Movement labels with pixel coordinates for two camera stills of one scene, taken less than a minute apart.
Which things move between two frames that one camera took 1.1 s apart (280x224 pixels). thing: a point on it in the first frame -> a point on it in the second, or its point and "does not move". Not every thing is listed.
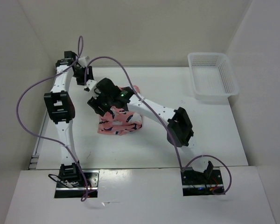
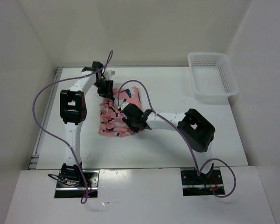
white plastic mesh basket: x=213 y=78 does not move
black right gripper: x=94 y=103 -> x=133 y=129
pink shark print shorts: x=119 y=121 does not move
